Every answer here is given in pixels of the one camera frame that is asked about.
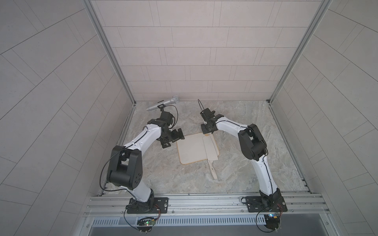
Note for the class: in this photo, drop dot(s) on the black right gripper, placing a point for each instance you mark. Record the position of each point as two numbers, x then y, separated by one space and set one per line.
203 129

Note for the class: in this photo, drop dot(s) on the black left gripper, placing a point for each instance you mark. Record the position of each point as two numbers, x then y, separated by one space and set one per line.
173 137

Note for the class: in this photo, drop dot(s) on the beige cutting board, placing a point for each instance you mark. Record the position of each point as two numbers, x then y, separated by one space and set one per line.
191 149

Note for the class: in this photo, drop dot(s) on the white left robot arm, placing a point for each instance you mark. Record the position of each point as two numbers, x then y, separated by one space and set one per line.
125 169

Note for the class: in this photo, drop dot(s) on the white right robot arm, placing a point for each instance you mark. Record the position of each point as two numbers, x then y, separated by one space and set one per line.
253 147

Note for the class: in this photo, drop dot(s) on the left green circuit board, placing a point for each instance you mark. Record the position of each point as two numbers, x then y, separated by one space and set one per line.
146 224

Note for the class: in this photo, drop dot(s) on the green circuit board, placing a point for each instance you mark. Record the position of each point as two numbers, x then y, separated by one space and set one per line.
272 221
146 224

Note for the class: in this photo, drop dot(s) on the right green circuit board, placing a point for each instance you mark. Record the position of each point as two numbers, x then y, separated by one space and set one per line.
272 221

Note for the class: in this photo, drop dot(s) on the black microphone stand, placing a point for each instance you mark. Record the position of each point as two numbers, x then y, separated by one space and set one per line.
161 107

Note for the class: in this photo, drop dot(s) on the grey handheld microphone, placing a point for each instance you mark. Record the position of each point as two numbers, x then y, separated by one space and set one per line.
164 103

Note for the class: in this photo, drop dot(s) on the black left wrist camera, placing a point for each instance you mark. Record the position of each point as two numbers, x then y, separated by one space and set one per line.
170 118

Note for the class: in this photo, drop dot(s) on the aluminium mounting rail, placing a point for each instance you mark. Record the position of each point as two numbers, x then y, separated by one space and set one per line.
207 204

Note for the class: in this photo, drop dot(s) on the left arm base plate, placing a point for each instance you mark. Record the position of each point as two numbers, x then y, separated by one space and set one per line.
156 205

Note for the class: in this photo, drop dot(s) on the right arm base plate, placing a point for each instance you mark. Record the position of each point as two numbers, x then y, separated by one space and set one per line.
260 203

